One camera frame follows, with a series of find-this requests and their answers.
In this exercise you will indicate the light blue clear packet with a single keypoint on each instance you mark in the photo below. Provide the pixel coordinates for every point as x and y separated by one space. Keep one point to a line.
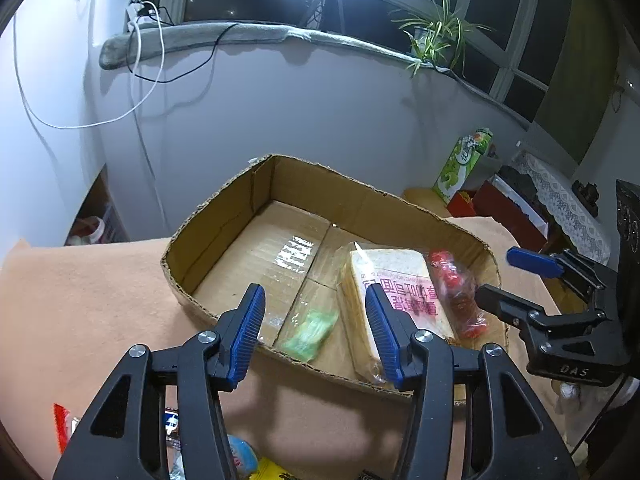
242 460

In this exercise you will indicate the white lace cloth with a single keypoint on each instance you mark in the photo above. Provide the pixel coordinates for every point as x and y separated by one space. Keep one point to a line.
565 205

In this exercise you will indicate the yellow snack packet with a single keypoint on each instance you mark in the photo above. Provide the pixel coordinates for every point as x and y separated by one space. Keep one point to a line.
272 471

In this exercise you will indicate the black snack packet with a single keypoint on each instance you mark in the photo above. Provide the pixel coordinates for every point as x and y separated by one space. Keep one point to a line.
375 475

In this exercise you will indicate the white power strip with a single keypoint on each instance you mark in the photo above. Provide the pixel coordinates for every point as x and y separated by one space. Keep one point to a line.
137 15

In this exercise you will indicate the olive curtain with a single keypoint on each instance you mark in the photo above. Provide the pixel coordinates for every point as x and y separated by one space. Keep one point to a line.
580 60

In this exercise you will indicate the red and white snack packet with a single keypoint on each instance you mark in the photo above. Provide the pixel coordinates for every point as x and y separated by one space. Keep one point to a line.
62 425

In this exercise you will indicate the grey cloth on windowsill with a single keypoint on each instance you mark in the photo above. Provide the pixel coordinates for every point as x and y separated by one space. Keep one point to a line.
200 37

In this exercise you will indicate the dark figurine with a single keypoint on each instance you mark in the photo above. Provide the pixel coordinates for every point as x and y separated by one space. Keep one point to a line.
586 195

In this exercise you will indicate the red box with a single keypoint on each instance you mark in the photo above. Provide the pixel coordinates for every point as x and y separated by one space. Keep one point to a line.
500 210

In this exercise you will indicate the green potted plant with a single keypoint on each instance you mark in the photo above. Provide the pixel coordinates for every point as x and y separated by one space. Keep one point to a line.
432 30

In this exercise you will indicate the green and white carton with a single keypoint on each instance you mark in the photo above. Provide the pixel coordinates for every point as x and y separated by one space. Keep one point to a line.
462 165

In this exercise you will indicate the red candy packet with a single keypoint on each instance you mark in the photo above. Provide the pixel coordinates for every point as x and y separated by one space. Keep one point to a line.
457 290

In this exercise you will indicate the sliced bread packet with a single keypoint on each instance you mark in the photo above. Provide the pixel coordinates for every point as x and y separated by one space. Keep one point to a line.
395 272

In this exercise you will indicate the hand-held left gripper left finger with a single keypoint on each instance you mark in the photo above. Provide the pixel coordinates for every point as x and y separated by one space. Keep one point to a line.
247 330

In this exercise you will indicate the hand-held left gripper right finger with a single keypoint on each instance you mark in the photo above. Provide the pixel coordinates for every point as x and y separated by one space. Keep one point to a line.
382 330

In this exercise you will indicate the green snack packet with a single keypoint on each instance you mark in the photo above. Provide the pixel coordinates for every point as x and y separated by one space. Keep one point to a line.
310 335

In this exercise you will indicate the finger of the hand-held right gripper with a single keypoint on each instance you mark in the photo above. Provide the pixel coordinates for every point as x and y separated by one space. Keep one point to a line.
500 301
527 258

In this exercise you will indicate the blue and white chocolate bar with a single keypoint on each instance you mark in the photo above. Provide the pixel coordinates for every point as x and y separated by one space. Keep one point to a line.
171 425

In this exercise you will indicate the cardboard box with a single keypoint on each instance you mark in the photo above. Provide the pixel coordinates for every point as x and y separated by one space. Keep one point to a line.
300 240

